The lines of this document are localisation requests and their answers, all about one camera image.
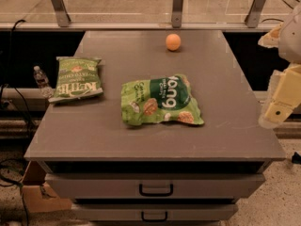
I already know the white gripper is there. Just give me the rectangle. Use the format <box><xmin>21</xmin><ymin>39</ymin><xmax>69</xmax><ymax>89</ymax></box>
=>
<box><xmin>258</xmin><ymin>4</ymin><xmax>301</xmax><ymax>129</ymax></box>

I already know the green rice chip bag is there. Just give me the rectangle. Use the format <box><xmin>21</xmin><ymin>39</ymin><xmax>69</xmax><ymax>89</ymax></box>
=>
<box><xmin>121</xmin><ymin>74</ymin><xmax>204</xmax><ymax>126</ymax></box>

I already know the green Kettle potato chip bag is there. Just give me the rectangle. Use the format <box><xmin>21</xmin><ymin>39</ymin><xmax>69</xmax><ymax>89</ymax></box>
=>
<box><xmin>49</xmin><ymin>56</ymin><xmax>103</xmax><ymax>104</ymax></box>

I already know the black object on floor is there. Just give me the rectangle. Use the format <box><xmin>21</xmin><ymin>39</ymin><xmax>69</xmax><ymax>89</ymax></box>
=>
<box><xmin>292</xmin><ymin>153</ymin><xmax>301</xmax><ymax>164</ymax></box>

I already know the orange fruit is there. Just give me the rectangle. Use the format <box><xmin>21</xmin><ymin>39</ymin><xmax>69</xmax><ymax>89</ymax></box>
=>
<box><xmin>166</xmin><ymin>34</ymin><xmax>181</xmax><ymax>51</ymax></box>

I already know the grey drawer cabinet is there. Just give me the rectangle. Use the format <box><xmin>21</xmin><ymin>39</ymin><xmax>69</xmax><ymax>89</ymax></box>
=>
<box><xmin>25</xmin><ymin>30</ymin><xmax>285</xmax><ymax>226</ymax></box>

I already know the clear plastic water bottle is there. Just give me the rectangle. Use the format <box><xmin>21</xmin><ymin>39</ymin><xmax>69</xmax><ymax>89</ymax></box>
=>
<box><xmin>34</xmin><ymin>66</ymin><xmax>54</xmax><ymax>99</ymax></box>

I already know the cardboard box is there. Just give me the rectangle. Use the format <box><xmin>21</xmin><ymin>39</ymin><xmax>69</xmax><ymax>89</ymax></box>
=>
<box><xmin>22</xmin><ymin>162</ymin><xmax>71</xmax><ymax>213</ymax></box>

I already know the right metal railing bracket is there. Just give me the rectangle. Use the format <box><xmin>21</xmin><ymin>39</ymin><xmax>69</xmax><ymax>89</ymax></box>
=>
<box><xmin>245</xmin><ymin>0</ymin><xmax>266</xmax><ymax>28</ymax></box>

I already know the metal railing bracket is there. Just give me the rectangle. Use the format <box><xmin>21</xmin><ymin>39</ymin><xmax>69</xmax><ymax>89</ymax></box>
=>
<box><xmin>171</xmin><ymin>0</ymin><xmax>183</xmax><ymax>28</ymax></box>
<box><xmin>245</xmin><ymin>0</ymin><xmax>266</xmax><ymax>28</ymax></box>
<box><xmin>51</xmin><ymin>0</ymin><xmax>71</xmax><ymax>27</ymax></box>

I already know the middle metal railing bracket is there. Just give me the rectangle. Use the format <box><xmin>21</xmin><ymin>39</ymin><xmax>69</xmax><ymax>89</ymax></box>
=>
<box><xmin>171</xmin><ymin>0</ymin><xmax>183</xmax><ymax>28</ymax></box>

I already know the left metal railing bracket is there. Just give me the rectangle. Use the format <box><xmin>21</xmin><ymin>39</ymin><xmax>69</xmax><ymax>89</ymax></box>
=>
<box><xmin>51</xmin><ymin>0</ymin><xmax>71</xmax><ymax>27</ymax></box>

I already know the lower drawer with black handle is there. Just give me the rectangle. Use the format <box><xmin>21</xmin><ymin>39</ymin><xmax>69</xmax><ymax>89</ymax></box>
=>
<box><xmin>71</xmin><ymin>204</ymin><xmax>238</xmax><ymax>222</ymax></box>

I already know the drawer with black handle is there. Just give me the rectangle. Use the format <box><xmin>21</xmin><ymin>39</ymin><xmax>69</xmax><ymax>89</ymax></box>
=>
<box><xmin>46</xmin><ymin>173</ymin><xmax>265</xmax><ymax>200</ymax></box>
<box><xmin>71</xmin><ymin>204</ymin><xmax>238</xmax><ymax>222</ymax></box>

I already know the upper drawer with black handle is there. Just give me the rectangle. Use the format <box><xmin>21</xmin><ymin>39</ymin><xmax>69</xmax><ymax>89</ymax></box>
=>
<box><xmin>46</xmin><ymin>173</ymin><xmax>265</xmax><ymax>200</ymax></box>

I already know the black cable left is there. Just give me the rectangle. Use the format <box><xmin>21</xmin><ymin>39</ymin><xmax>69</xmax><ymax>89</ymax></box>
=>
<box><xmin>0</xmin><ymin>18</ymin><xmax>36</xmax><ymax>137</ymax></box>

